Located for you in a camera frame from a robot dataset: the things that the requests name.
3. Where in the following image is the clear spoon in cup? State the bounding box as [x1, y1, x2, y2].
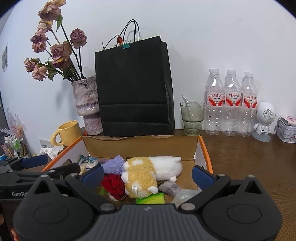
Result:
[182, 95, 193, 121]

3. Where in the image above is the purple ceramic vase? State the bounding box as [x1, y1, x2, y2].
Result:
[71, 76, 103, 136]

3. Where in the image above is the black paper bag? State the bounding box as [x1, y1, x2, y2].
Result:
[94, 19, 175, 137]

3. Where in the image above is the crumpled white tissue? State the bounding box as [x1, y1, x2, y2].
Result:
[40, 146, 64, 160]

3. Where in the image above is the middle water bottle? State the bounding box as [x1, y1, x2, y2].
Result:
[221, 70, 242, 137]

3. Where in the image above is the left water bottle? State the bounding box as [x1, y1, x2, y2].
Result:
[204, 69, 224, 136]

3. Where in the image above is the small tin box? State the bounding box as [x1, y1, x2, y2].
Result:
[275, 116, 296, 144]

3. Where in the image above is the yellow white plush toy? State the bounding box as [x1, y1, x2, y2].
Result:
[121, 156, 182, 199]

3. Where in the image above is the blue snack packet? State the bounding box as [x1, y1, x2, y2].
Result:
[77, 155, 98, 170]

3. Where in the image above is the white robot figurine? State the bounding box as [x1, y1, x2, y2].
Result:
[251, 101, 276, 143]

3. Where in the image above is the right water bottle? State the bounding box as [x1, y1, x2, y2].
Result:
[237, 72, 258, 137]

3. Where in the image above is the green item in box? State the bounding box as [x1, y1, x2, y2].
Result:
[135, 193, 165, 205]

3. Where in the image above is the purple knitted pouch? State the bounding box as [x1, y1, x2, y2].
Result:
[102, 155, 125, 175]

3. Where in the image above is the teal binder clip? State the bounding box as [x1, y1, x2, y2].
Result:
[122, 43, 130, 49]

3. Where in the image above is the red fabric item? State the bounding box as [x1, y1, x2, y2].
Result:
[102, 174, 126, 201]

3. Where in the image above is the water bottle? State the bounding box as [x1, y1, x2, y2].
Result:
[237, 72, 258, 137]
[221, 70, 242, 137]
[204, 69, 224, 136]

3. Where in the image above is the orange cardboard box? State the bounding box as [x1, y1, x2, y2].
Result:
[43, 136, 213, 190]

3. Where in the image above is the yellow mug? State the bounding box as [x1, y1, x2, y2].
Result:
[51, 120, 82, 147]

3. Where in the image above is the dried rose bouquet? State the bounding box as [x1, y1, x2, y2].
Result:
[23, 1, 87, 82]

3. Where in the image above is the green glass cup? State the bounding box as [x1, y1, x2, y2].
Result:
[180, 101, 205, 136]

